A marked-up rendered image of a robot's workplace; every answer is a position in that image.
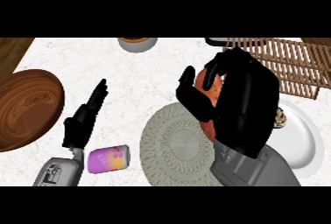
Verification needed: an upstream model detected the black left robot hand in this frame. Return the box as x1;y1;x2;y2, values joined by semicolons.
60;78;109;150

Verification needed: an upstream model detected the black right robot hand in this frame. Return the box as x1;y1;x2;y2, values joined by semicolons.
174;46;281;160

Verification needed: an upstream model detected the orange sweet potato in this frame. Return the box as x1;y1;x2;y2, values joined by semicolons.
193;67;226;144

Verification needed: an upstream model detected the wooden slatted tiered shelf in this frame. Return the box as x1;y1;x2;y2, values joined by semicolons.
221;37;331;101

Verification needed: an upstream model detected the round beige woven placemat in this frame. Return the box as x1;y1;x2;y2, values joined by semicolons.
139;101;224;187

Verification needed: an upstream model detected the beige patterned round item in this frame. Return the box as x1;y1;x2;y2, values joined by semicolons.
273;106;288;130

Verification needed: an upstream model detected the brown wooden bowl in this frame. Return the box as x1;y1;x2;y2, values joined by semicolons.
0;68;66;153

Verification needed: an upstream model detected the purple and orange can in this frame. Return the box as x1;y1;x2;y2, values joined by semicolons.
87;144;131;175

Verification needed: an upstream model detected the white plate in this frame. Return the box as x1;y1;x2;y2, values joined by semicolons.
264;98;326;179

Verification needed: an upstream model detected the dark rimmed white object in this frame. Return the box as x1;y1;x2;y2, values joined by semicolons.
202;37;230;47

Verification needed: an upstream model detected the dark wooden cabinet corner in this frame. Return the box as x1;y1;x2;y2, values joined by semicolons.
0;37;37;80

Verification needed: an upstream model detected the grey cup with brown content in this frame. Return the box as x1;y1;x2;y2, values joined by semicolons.
116;37;159;54

